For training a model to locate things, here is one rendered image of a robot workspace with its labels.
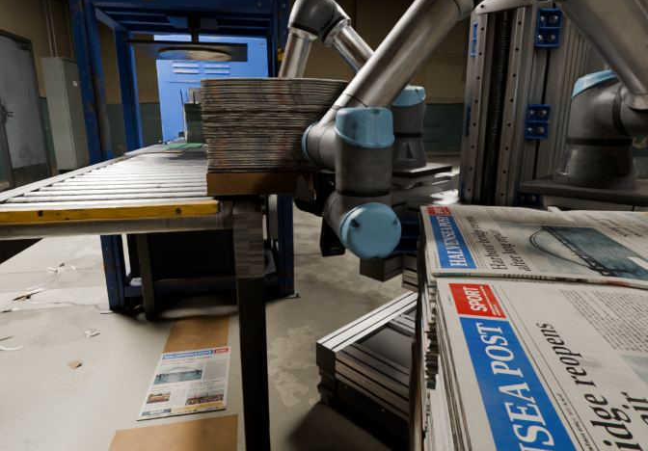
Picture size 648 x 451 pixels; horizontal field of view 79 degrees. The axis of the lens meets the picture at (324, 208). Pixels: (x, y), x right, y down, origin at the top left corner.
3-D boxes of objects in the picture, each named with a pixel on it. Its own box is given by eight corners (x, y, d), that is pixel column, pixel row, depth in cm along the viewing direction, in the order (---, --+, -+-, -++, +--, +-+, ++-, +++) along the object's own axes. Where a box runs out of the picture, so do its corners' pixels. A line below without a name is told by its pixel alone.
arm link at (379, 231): (407, 198, 49) (404, 263, 51) (378, 184, 59) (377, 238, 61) (345, 201, 47) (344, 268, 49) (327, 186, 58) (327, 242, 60)
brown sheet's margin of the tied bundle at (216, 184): (349, 192, 82) (349, 171, 81) (206, 196, 77) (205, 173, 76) (333, 181, 97) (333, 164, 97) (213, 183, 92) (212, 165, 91)
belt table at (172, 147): (262, 171, 199) (262, 150, 197) (124, 173, 187) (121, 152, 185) (258, 157, 266) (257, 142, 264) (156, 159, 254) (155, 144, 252)
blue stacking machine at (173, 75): (290, 205, 443) (286, 5, 397) (169, 210, 419) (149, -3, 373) (280, 184, 587) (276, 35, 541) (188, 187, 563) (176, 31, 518)
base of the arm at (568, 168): (562, 176, 97) (568, 135, 95) (640, 183, 86) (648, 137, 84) (543, 183, 86) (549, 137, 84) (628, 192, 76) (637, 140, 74)
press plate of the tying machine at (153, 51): (248, 49, 192) (247, 42, 192) (126, 45, 182) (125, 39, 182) (247, 64, 245) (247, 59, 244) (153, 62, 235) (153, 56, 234)
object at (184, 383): (227, 410, 133) (227, 407, 133) (136, 421, 128) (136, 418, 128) (230, 348, 169) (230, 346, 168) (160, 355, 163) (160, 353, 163)
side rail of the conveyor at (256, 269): (266, 278, 70) (264, 212, 68) (235, 279, 69) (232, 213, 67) (254, 174, 199) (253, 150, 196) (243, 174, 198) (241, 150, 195)
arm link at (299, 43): (328, -17, 111) (281, 148, 125) (337, -6, 121) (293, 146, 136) (291, -27, 113) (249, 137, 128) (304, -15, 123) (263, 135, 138)
